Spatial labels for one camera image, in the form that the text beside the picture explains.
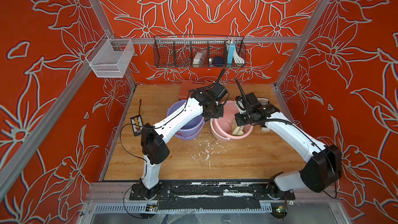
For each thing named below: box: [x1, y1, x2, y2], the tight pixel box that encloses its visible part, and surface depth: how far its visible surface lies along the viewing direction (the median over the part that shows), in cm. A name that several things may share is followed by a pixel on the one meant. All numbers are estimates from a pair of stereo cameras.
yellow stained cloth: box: [231, 120, 245, 136], surface depth 81 cm
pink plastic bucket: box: [209, 100, 254, 140], surface depth 76 cm
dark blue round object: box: [212, 56, 226, 68], surface depth 99 cm
